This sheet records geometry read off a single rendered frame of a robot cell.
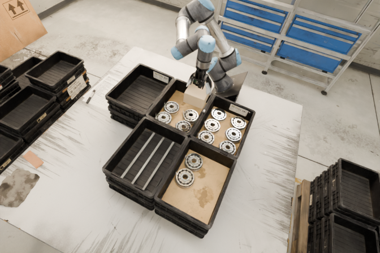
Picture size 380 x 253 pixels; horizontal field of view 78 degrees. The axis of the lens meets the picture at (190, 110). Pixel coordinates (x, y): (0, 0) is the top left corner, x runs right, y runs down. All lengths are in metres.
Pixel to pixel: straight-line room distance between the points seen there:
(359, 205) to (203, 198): 1.24
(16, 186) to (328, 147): 2.80
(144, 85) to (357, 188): 1.76
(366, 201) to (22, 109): 2.79
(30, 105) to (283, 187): 2.11
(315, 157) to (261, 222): 1.49
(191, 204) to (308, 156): 1.78
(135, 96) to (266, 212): 1.11
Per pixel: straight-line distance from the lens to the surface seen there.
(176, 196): 1.30
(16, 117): 2.41
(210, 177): 1.36
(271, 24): 3.14
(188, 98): 1.32
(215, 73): 1.71
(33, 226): 1.52
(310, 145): 2.91
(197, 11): 1.54
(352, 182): 2.23
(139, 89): 1.72
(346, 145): 3.18
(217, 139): 1.49
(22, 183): 1.63
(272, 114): 1.95
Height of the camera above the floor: 2.05
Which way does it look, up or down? 50 degrees down
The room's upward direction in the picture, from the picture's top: 10 degrees clockwise
